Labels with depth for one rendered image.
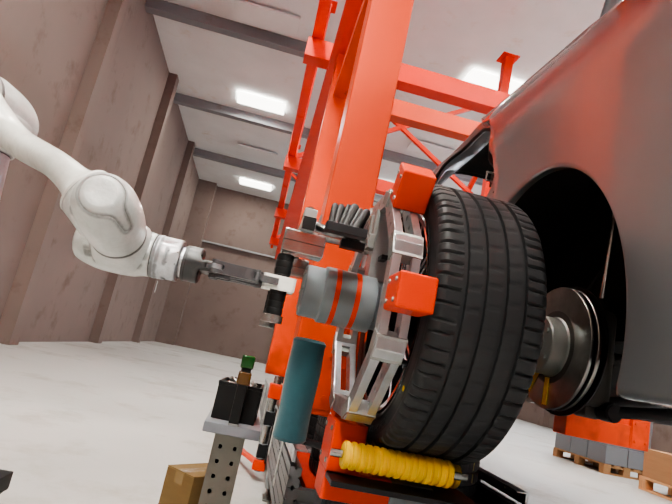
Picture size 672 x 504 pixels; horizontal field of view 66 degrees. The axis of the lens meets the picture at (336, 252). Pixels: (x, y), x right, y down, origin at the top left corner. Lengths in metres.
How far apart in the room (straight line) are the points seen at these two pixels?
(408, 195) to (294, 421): 0.63
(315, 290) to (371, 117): 0.88
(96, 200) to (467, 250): 0.69
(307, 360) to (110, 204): 0.66
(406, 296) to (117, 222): 0.52
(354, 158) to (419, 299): 0.97
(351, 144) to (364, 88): 0.22
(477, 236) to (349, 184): 0.81
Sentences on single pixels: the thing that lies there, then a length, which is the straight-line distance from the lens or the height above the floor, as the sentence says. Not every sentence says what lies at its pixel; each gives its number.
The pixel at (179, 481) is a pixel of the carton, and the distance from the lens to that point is 2.22.
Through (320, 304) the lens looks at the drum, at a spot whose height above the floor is 0.82.
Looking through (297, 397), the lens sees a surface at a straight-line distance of 1.36.
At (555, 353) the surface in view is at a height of 0.83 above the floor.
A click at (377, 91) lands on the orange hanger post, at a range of 1.97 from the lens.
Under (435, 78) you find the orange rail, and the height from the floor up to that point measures 3.35.
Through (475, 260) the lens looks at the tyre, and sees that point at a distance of 1.06.
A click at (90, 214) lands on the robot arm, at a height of 0.85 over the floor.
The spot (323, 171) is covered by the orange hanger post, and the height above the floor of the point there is 2.01.
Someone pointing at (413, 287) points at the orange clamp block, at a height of 0.86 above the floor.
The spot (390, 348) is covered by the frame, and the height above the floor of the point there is 0.74.
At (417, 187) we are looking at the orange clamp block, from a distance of 1.16.
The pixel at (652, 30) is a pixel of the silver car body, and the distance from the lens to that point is 1.35.
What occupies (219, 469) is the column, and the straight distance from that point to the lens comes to 1.88.
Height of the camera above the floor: 0.70
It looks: 12 degrees up
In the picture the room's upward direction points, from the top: 12 degrees clockwise
